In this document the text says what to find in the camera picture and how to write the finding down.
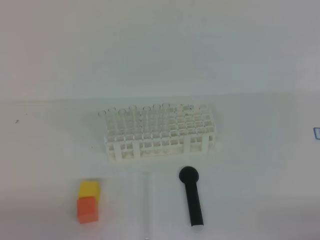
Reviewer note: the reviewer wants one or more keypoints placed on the black round-headed scoop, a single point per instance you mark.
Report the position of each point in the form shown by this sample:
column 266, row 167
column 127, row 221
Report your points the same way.
column 189, row 176

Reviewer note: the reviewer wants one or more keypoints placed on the orange cube block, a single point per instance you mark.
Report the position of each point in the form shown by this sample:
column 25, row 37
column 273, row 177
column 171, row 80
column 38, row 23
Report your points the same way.
column 87, row 210

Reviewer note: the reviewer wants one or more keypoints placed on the white plastic test tube rack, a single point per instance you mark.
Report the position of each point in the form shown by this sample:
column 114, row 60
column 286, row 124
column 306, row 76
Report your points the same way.
column 192, row 129

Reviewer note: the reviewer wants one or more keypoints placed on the blue outlined label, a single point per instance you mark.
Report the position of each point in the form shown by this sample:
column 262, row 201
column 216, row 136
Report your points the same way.
column 316, row 131

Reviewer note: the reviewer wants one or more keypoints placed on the clear glass test tube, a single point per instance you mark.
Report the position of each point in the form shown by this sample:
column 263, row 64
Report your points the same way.
column 147, row 193

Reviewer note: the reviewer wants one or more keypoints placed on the clear tube far left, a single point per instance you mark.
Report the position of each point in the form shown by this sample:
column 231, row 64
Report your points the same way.
column 104, row 115

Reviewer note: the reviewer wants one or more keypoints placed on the yellow cube block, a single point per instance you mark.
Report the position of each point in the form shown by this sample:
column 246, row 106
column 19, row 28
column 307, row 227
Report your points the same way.
column 89, row 188

